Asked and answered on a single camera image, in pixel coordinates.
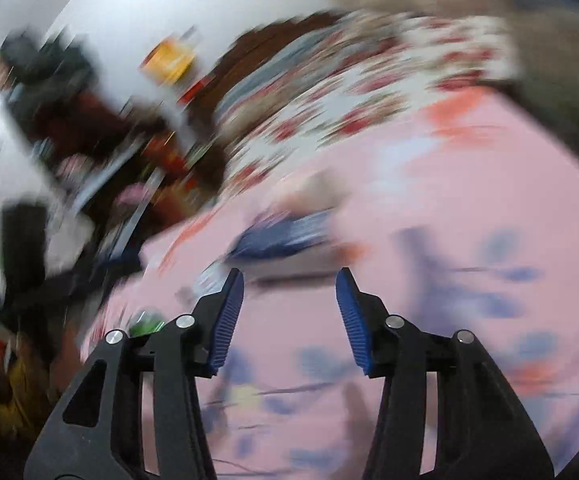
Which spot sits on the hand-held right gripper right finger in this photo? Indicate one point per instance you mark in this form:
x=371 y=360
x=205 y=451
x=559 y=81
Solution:
x=352 y=320

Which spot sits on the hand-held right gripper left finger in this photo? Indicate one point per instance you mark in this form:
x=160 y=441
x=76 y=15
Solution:
x=227 y=325

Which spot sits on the clear plastic bottle green label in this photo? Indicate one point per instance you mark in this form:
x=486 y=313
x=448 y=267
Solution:
x=147 y=324

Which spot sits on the blue and silver foil packet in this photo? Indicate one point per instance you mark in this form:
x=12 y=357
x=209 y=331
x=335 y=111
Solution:
x=284 y=232

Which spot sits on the grey shelf unit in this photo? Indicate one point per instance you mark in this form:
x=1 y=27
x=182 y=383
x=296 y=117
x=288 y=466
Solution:
x=99 y=180

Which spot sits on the pink leaf-print blanket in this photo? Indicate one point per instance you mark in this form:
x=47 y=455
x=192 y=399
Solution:
x=419 y=185

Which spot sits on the red yellow wall calendar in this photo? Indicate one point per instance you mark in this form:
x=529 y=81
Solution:
x=169 y=60

